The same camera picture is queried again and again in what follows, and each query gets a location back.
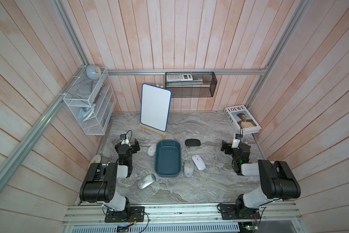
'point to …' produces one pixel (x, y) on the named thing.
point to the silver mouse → (146, 181)
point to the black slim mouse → (192, 142)
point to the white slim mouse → (199, 162)
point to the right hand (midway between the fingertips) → (229, 139)
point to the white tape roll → (97, 158)
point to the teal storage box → (168, 158)
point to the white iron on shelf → (85, 112)
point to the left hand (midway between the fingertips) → (129, 141)
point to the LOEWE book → (241, 118)
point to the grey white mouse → (188, 168)
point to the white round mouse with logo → (151, 150)
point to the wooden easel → (163, 134)
